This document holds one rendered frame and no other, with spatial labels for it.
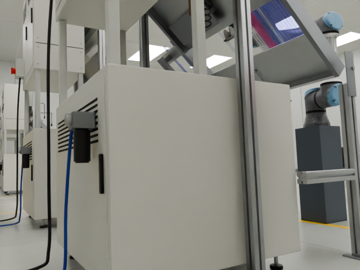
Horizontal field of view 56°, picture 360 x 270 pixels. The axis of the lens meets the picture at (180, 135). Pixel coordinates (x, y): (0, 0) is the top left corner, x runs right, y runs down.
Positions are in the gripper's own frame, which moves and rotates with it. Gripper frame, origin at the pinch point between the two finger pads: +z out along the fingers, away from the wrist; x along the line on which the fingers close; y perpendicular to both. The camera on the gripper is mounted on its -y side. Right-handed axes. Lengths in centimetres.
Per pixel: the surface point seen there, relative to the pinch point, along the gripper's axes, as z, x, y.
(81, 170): 100, 23, -9
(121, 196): 100, 50, -17
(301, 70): 1.6, 32.8, -26.8
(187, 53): 12.0, -18.1, 5.1
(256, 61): 4.6, 15.2, -14.6
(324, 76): 3, 43, -31
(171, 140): 81, 50, -13
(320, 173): 41, 53, -52
